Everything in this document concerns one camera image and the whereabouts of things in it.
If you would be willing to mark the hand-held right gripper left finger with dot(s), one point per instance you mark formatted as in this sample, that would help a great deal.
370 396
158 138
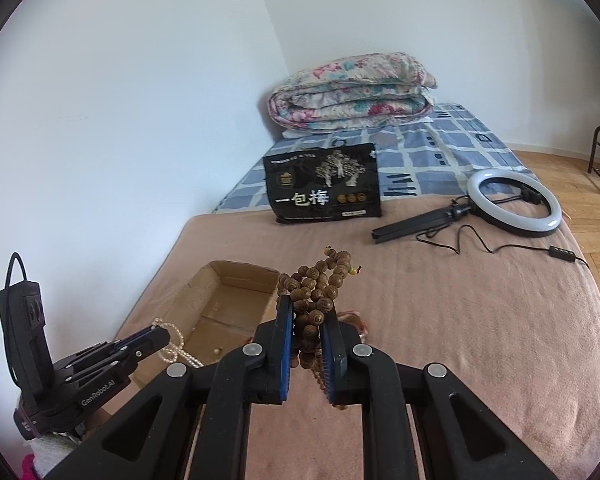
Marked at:
283 340

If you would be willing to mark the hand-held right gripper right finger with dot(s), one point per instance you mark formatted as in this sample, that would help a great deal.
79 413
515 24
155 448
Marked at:
328 360

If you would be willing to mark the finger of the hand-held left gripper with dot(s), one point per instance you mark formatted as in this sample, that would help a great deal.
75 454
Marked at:
100 362
147 336

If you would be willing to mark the cardboard box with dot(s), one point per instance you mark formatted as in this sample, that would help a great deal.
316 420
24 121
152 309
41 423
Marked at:
230 310

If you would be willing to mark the person's left hand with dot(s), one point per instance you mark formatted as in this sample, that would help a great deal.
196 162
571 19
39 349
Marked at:
55 455

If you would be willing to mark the black snack bag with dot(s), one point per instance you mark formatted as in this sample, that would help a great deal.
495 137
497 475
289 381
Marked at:
325 185

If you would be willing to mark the black folded tripod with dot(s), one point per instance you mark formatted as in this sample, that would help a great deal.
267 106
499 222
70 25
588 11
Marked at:
415 222

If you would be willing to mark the white pillow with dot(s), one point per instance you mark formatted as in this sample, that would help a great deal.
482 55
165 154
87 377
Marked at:
291 134

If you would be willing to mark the blue checked bed sheet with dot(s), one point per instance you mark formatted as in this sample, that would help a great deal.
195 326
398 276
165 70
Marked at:
430 150

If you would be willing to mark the folded floral quilt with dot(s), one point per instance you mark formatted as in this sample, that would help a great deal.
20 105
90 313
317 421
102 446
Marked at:
350 90

